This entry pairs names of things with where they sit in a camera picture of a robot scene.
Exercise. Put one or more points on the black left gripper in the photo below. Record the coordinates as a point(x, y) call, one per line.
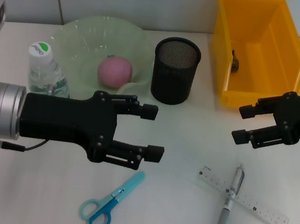
point(66, 120)

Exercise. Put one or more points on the black mesh pen holder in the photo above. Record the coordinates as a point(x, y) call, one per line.
point(172, 79)

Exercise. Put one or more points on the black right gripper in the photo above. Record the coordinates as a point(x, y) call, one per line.
point(298, 117)

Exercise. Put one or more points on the silver metal stud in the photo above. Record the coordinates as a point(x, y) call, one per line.
point(50, 89)

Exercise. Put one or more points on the pale green glass fruit plate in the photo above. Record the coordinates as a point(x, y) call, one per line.
point(93, 38)

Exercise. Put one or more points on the pink peach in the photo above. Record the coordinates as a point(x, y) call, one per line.
point(115, 71)

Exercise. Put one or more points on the clear bottle green label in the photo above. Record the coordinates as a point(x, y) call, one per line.
point(43, 73)

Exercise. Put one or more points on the blue scissors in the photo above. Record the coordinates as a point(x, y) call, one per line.
point(110, 200)

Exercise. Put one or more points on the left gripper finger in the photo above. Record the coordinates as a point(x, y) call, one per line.
point(155, 153)

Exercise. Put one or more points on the yellow plastic bin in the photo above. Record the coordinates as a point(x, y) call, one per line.
point(262, 35)

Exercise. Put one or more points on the transparent plastic ruler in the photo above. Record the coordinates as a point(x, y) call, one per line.
point(264, 212)

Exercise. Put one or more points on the silver ballpoint pen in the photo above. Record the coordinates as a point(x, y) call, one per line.
point(226, 207)

